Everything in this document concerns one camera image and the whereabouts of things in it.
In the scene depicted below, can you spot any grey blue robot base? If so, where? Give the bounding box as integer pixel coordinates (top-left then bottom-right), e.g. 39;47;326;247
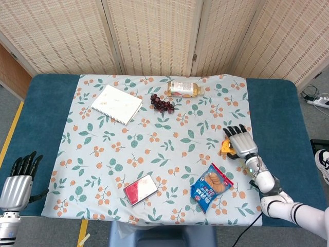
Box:
107;221;218;247

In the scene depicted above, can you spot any small yellow toy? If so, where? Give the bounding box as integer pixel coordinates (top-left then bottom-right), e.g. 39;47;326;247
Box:
221;138;240;158

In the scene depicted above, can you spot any white power strip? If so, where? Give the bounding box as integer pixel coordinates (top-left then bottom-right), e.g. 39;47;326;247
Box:
307;96;329;109

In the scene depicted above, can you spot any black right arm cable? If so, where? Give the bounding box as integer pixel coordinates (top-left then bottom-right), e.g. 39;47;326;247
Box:
232;211;263;247

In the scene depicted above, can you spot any dark purple grape bunch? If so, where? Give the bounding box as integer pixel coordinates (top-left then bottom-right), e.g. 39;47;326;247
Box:
150;94;175;113

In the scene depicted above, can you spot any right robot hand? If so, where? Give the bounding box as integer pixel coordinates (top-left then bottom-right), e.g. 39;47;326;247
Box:
222;124;259;160

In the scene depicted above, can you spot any white paper strip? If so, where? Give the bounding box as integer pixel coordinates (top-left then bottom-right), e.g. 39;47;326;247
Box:
78;233;91;246

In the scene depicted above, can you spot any blue cookie bag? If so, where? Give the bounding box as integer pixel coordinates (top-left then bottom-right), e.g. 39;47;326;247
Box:
190;163;234;214

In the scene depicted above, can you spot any floral printed tablecloth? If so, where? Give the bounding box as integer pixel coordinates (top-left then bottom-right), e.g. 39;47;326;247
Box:
41;74;263;226

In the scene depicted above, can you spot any white spiral notebook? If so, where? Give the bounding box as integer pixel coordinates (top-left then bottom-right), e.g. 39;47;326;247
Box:
90;84;143;126

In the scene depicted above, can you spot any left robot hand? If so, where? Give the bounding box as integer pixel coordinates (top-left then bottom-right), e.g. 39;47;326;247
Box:
0;151;49;212

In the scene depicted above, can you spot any red ink pad case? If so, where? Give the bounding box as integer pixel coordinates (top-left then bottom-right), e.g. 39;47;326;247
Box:
122;174;158;207

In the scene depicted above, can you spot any teal table cover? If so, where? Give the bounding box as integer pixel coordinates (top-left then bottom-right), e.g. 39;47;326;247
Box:
0;74;321;228

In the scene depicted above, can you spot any clear juice bottle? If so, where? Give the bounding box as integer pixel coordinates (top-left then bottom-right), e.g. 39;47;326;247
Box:
167;81;206;98

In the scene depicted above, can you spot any woven folding screen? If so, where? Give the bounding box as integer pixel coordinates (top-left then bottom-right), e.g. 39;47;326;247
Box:
0;0;329;87

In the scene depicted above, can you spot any black floor box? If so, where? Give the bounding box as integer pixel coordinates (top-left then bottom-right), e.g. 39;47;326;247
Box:
310;138;329;151

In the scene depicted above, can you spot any brown wooden cabinet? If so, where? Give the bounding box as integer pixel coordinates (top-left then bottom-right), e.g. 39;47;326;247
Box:
0;43;33;100

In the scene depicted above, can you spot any black and white sneaker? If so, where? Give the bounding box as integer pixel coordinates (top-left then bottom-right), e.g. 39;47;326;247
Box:
315;149;329;185

